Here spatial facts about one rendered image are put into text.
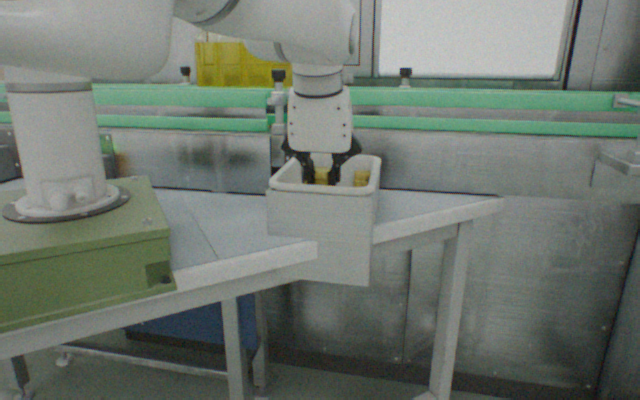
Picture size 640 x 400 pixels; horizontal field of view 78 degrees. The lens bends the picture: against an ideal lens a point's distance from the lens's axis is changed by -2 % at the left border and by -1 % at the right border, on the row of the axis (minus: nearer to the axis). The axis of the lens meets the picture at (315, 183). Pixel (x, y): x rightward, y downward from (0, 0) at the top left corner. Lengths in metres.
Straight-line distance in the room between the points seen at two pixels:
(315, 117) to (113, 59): 0.38
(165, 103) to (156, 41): 0.64
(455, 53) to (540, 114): 0.25
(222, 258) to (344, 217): 0.20
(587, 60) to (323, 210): 0.75
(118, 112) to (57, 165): 0.42
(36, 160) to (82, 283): 0.17
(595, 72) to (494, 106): 0.33
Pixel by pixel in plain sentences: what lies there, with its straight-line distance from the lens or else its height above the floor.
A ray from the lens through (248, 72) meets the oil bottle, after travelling 0.96.
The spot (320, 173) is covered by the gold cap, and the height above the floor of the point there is 0.85.
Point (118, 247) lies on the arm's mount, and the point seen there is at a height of 0.82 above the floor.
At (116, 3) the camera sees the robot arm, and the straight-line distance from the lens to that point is 0.28.
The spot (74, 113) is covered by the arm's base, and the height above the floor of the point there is 0.97.
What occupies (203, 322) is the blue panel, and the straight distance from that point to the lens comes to 1.11.
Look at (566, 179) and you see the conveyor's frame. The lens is 0.95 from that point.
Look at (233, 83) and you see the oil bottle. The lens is 0.97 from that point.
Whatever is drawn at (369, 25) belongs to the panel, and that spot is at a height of 1.10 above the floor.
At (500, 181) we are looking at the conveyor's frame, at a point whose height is 0.79.
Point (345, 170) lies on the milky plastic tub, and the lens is 0.83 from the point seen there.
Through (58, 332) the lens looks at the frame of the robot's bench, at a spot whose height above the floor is 0.67.
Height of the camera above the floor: 1.04
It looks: 18 degrees down
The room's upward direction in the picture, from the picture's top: straight up
